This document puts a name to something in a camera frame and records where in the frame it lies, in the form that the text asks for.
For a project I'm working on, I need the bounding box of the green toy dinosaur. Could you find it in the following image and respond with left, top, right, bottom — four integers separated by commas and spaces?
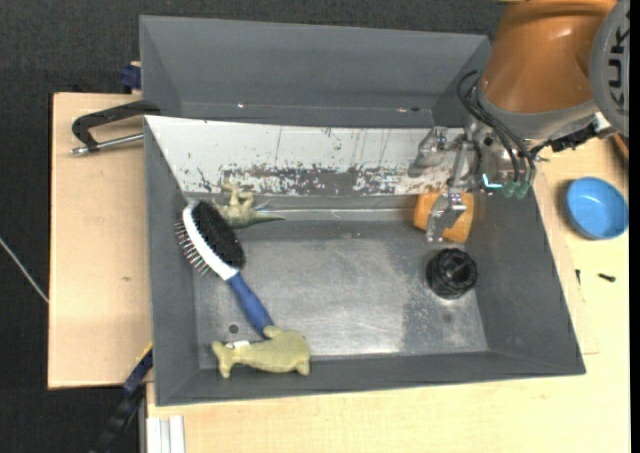
211, 180, 287, 230

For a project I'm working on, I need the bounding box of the orange cup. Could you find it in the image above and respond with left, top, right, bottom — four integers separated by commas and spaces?
413, 190, 477, 244

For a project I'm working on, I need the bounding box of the green plush whale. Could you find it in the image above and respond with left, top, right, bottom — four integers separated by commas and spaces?
210, 324, 312, 380

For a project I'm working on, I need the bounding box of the blue bowl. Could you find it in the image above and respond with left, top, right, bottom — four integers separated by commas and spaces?
565, 176, 630, 242

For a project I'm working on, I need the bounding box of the black cylinder on white bracket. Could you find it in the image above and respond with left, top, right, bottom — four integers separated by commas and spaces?
543, 113, 614, 155

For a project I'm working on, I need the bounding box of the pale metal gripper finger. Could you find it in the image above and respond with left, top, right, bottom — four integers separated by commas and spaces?
442, 193, 469, 233
425, 201, 451, 244

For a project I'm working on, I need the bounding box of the white and blue hairbrush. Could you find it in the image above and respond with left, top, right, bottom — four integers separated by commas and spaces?
173, 198, 276, 340

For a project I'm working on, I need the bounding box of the grey metal bin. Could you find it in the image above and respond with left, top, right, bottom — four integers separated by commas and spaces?
138, 14, 587, 407

